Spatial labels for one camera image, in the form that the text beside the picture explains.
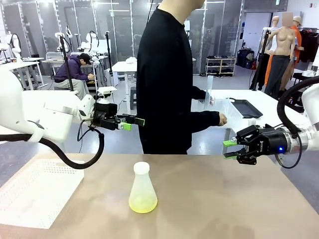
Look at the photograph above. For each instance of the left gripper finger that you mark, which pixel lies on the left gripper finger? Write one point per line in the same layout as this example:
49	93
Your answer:
124	126
138	121

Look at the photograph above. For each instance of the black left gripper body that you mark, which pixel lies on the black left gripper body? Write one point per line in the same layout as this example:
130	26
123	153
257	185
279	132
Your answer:
106	113

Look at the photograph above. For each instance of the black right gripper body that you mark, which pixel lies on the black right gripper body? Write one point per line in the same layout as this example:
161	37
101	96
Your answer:
271	143

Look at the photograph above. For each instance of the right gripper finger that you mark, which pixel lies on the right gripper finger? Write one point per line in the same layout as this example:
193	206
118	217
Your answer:
246	135
248	156

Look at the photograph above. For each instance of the clear plastic graduated cylinder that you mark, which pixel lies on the clear plastic graduated cylinder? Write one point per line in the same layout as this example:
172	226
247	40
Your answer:
209	85

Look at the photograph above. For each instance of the translucent plastic conical flask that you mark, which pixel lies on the translucent plastic conical flask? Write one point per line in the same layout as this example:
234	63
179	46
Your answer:
142	196

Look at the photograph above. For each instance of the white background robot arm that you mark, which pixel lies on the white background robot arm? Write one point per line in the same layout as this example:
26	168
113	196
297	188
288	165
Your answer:
65	37
91	42
15	44

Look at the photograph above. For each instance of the person's right forearm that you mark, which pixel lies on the person's right forearm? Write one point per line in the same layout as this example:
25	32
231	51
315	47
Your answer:
204	119

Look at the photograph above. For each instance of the person's left forearm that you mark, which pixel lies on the person's left forearm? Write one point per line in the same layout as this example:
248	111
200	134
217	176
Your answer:
199	94

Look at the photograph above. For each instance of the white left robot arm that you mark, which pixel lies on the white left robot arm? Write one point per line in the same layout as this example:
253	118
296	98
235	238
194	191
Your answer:
30	112

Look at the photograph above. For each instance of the person's right hand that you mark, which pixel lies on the person's right hand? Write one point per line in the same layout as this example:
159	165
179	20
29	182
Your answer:
223	119

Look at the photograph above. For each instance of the person's left hand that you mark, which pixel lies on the person's left hand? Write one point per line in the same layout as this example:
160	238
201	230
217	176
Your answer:
211	100

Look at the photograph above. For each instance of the dark grey plastic stool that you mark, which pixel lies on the dark grey plastic stool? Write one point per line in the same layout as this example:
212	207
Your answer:
133	97

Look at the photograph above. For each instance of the black plastic tray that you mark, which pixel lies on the black plastic tray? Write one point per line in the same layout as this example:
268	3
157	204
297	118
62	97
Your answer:
246	108

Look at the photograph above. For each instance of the large white side table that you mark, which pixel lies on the large white side table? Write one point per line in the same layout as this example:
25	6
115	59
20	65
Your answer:
266	99

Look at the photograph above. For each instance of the person in black sweater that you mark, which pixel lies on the person in black sweater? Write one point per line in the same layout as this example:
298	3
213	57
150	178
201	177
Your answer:
164	87

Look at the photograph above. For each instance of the white standing desk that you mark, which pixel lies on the white standing desk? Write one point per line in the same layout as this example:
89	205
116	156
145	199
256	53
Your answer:
124	66

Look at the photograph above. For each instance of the seated person in purple hoodie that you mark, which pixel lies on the seated person in purple hoodie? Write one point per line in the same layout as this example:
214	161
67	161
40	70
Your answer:
71	72

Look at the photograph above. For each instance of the white crumpled cloth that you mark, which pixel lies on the white crumpled cloth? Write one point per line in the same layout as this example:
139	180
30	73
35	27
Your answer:
131	59

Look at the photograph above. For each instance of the wooden shoe rack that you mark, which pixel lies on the wooden shoe rack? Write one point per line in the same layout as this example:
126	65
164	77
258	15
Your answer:
220	66

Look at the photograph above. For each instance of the black suitcase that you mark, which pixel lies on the black suitcase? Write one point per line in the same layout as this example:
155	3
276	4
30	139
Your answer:
245	58

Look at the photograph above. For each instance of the bare mannequin with grey trousers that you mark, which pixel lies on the bare mannequin with grey trousers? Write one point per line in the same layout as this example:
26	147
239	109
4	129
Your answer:
282	49

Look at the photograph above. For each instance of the white background desk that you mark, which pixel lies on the white background desk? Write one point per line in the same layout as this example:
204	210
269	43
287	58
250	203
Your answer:
25	65

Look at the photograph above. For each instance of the rack of dark clothes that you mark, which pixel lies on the rack of dark clothes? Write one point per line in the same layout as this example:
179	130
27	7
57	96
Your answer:
310	44

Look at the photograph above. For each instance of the mannequin in orange garment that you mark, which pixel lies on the mannequin in orange garment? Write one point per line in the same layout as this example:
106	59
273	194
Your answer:
299	37

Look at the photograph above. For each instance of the plain white mannequin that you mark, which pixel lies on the plain white mannequin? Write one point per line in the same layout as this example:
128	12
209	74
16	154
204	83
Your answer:
274	25

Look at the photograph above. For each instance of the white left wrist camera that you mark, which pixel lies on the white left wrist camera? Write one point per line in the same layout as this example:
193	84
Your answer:
107	93

